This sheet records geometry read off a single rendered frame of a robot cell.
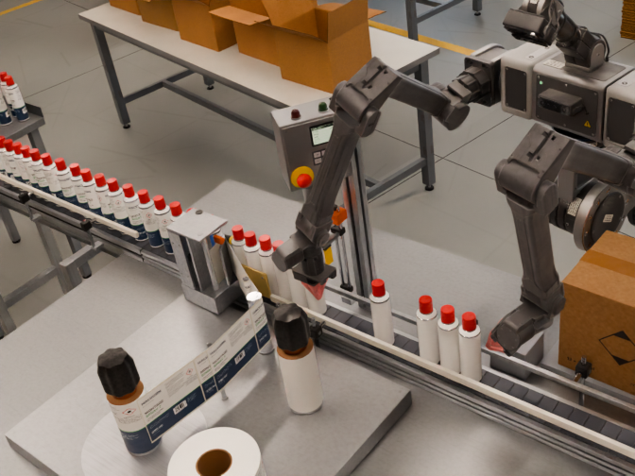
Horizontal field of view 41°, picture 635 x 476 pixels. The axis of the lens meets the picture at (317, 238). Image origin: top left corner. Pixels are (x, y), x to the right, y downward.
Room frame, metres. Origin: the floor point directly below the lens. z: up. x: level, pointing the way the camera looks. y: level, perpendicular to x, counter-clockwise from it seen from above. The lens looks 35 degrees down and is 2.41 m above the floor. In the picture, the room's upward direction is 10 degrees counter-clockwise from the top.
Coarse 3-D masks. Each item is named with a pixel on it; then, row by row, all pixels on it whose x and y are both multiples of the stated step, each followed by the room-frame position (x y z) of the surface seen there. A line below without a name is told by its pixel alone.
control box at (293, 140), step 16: (272, 112) 1.89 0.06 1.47; (288, 112) 1.88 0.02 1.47; (304, 112) 1.86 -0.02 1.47; (288, 128) 1.81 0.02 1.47; (304, 128) 1.82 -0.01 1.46; (288, 144) 1.81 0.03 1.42; (304, 144) 1.82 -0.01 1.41; (320, 144) 1.82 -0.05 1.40; (288, 160) 1.81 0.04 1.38; (304, 160) 1.82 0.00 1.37; (288, 176) 1.81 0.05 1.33
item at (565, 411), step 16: (160, 256) 2.22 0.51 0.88; (272, 304) 1.88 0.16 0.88; (336, 320) 1.76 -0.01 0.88; (352, 320) 1.75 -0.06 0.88; (400, 336) 1.66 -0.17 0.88; (384, 352) 1.61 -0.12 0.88; (416, 352) 1.59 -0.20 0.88; (416, 368) 1.53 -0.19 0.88; (496, 384) 1.43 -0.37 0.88; (512, 384) 1.42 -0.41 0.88; (496, 400) 1.38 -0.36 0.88; (528, 400) 1.36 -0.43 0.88; (544, 400) 1.36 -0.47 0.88; (528, 416) 1.32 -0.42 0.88; (560, 416) 1.30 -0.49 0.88; (576, 416) 1.29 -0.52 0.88; (592, 416) 1.28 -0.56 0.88; (560, 432) 1.26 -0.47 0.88; (608, 432) 1.23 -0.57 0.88; (624, 432) 1.23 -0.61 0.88; (608, 448) 1.19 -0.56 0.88
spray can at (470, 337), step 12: (468, 312) 1.48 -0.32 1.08; (468, 324) 1.45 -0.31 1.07; (468, 336) 1.44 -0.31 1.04; (480, 336) 1.46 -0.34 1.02; (468, 348) 1.44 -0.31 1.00; (480, 348) 1.45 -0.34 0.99; (468, 360) 1.44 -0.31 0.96; (480, 360) 1.45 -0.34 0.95; (468, 372) 1.45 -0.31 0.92; (480, 372) 1.45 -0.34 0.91
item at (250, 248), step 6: (246, 234) 1.95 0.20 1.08; (252, 234) 1.95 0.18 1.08; (246, 240) 1.94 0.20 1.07; (252, 240) 1.94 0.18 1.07; (246, 246) 1.95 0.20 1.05; (252, 246) 1.94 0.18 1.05; (258, 246) 1.94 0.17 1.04; (246, 252) 1.94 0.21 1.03; (252, 252) 1.93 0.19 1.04; (246, 258) 1.95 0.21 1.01; (252, 258) 1.93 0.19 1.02; (258, 258) 1.93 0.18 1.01; (252, 264) 1.93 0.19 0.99; (258, 264) 1.93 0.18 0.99; (258, 270) 1.93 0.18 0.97
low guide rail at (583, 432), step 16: (320, 320) 1.75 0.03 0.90; (352, 336) 1.67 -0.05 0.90; (368, 336) 1.64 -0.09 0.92; (400, 352) 1.56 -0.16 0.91; (432, 368) 1.50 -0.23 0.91; (464, 384) 1.43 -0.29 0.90; (480, 384) 1.41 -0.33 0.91; (512, 400) 1.34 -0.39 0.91; (544, 416) 1.28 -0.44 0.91; (576, 432) 1.23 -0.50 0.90; (592, 432) 1.21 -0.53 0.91; (624, 448) 1.16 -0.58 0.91
